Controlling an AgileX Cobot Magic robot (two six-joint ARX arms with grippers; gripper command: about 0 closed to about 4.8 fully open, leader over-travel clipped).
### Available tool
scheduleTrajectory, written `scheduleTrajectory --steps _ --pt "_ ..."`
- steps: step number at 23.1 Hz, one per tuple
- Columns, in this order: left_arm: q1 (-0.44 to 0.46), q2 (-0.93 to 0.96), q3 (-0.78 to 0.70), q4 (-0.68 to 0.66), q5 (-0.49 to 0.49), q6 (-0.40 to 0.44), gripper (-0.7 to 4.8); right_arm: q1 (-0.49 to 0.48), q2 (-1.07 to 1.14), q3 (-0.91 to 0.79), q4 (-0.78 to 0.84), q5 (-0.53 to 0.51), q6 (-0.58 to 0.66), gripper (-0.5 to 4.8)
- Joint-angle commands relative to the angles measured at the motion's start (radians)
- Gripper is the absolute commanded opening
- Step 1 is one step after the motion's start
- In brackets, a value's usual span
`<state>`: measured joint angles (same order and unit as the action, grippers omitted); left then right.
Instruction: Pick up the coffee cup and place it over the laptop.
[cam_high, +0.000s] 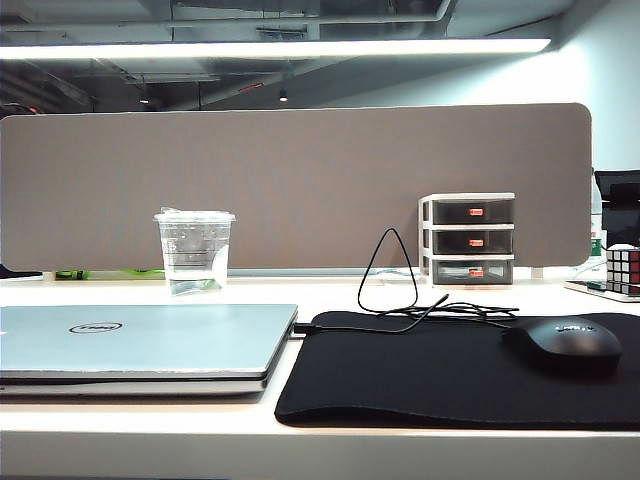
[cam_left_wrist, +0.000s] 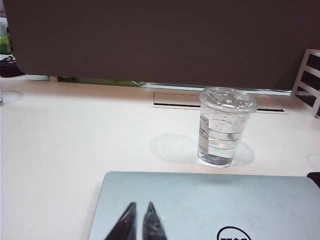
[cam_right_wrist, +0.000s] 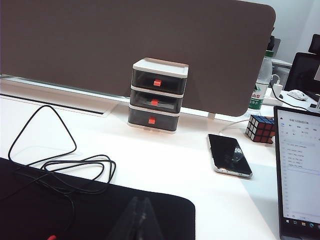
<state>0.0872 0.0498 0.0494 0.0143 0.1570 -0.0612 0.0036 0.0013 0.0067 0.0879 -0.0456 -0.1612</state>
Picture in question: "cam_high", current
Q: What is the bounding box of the clear plastic cup with lid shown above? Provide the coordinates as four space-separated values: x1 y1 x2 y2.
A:
152 205 237 297

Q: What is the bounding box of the silver Dell laptop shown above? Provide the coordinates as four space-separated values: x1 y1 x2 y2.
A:
0 303 300 404

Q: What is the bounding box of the brown fabric desk divider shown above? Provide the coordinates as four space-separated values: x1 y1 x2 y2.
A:
0 102 593 272

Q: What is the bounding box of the dark translucent organizer drawer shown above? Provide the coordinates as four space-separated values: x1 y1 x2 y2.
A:
431 199 515 225
431 229 515 255
431 259 514 286

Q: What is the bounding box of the black mouse pad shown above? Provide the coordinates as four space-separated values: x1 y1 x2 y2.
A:
274 310 640 431

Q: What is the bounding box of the long ceiling light strip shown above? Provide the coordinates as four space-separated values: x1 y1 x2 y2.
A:
0 38 552 61

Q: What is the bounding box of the green object behind desk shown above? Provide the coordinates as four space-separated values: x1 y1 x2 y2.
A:
54 268 166 281

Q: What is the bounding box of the white flat board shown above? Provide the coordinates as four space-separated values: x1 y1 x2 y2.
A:
564 279 640 304

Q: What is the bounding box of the black Lenovo mouse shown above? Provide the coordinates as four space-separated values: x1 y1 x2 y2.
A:
501 316 623 377

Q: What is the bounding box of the black monitor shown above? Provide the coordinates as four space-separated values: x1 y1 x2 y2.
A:
595 169 640 249

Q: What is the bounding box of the Rubik's cube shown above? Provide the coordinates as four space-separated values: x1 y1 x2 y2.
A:
605 244 640 297

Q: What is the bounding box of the black mouse cable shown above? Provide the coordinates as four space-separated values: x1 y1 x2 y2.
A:
292 227 521 337

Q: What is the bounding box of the white drawer organizer frame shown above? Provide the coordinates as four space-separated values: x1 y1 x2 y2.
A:
418 192 516 290

